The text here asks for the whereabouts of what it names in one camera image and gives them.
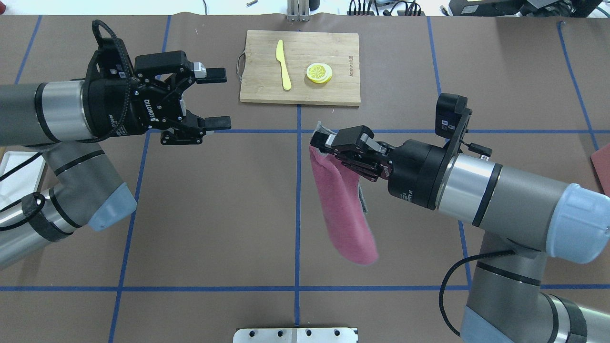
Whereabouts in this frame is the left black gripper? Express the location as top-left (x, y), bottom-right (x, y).
top-left (86, 50), bottom-right (232, 145)

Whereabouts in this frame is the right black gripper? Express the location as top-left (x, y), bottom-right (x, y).
top-left (310, 126), bottom-right (458, 210)

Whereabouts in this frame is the pink wiping cloth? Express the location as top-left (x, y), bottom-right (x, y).
top-left (309, 146), bottom-right (379, 265)

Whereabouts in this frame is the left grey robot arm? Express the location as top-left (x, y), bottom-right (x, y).
top-left (0, 38), bottom-right (231, 268)

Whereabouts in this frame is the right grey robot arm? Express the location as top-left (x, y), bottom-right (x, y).
top-left (311, 126), bottom-right (609, 343)

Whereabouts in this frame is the bamboo cutting board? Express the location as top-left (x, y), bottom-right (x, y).
top-left (239, 29), bottom-right (361, 107)

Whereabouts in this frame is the yellow plastic knife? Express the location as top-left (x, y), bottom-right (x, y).
top-left (275, 39), bottom-right (292, 91)

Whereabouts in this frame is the yellow lemon slice toy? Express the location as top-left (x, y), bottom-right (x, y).
top-left (305, 62), bottom-right (333, 84)

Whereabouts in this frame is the white rectangular tray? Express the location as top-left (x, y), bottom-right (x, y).
top-left (0, 151), bottom-right (45, 208)

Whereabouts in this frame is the pink plastic bin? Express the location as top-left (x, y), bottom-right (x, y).
top-left (590, 143), bottom-right (610, 197)

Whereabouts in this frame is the aluminium frame post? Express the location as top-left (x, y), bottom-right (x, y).
top-left (287, 0), bottom-right (311, 22)

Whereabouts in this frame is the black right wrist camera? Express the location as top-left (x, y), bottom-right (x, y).
top-left (434, 93), bottom-right (493, 161)

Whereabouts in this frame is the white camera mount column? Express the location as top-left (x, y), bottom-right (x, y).
top-left (233, 327), bottom-right (359, 343)

